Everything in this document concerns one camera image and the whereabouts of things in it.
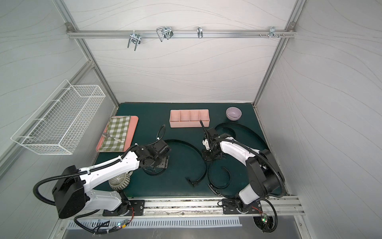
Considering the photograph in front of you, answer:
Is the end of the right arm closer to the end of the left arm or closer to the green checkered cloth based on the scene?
the end of the left arm

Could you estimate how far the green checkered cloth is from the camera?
37.6 inches

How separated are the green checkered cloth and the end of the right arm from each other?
0.56m

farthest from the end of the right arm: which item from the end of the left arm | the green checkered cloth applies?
the green checkered cloth

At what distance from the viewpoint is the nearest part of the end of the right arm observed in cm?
65
